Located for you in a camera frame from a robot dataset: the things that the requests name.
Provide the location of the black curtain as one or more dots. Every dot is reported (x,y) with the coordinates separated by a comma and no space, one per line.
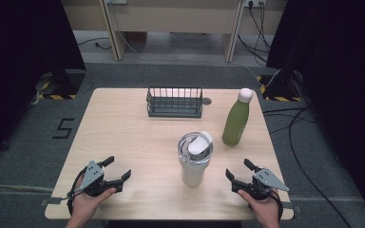
(336,63)
(19,57)

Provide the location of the beige wooden desk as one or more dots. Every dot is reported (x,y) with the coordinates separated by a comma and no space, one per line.
(171,19)

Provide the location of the grey tape strip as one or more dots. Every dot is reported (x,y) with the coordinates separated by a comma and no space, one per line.
(293,207)
(52,200)

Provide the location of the person's left hand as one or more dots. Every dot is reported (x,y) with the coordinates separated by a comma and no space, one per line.
(85,204)

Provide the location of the black stand base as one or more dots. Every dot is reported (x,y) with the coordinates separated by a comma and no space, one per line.
(66,83)
(280,88)

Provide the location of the white wall socket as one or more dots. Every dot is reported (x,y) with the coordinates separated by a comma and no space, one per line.
(255,2)

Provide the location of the round table grommet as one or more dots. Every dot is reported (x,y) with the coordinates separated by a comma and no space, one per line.
(207,101)

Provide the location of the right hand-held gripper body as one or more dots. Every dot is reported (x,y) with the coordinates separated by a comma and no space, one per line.
(265,180)

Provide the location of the person's right hand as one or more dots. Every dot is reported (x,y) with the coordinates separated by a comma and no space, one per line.
(264,210)

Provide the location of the green bottle with white cap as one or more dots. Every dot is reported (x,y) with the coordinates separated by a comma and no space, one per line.
(236,122)

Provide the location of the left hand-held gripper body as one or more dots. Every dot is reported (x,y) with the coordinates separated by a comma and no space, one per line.
(92,173)

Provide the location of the white tumbler with lid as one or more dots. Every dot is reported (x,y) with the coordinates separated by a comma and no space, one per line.
(194,161)

